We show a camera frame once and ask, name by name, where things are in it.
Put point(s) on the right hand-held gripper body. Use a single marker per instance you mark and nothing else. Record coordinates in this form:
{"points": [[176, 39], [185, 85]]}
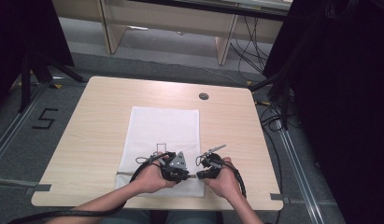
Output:
{"points": [[213, 160]]}

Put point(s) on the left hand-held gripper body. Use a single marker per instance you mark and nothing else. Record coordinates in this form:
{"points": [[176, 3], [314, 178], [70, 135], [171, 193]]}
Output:
{"points": [[175, 165]]}

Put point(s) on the white mesh bag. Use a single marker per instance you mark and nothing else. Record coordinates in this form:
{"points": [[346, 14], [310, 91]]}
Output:
{"points": [[164, 127]]}

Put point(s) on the person's right hand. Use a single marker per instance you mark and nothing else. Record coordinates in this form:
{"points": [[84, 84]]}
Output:
{"points": [[225, 183]]}

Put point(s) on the person's left hand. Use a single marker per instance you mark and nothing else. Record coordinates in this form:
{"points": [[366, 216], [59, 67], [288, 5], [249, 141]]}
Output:
{"points": [[152, 179]]}

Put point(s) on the grey tape strip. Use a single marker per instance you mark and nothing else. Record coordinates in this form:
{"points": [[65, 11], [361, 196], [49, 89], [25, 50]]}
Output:
{"points": [[278, 197], [38, 188]]}

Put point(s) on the black tripod stand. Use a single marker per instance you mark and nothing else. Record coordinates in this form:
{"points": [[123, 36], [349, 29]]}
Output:
{"points": [[284, 93], [26, 81]]}

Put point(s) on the black curtain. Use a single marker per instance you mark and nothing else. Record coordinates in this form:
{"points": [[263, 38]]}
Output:
{"points": [[345, 109], [21, 34]]}

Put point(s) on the light wooden desk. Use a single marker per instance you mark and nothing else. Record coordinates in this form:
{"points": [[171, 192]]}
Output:
{"points": [[167, 17]]}

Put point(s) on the metal floor rail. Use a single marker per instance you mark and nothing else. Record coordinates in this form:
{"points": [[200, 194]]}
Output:
{"points": [[15, 124], [300, 174]]}

